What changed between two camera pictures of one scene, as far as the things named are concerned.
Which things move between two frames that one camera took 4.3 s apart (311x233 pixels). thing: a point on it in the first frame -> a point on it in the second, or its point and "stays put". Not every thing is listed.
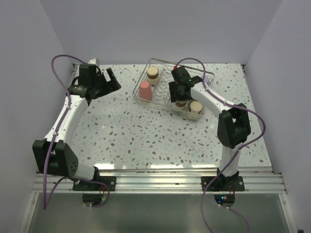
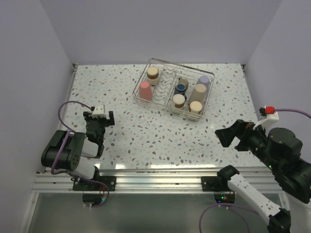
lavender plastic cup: (207, 79) stays put
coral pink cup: (145, 91) stays put
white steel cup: (181, 103) stays put
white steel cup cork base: (196, 106) stays put
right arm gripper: (174, 96) -> (240, 127)
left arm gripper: (111, 86) -> (88, 116)
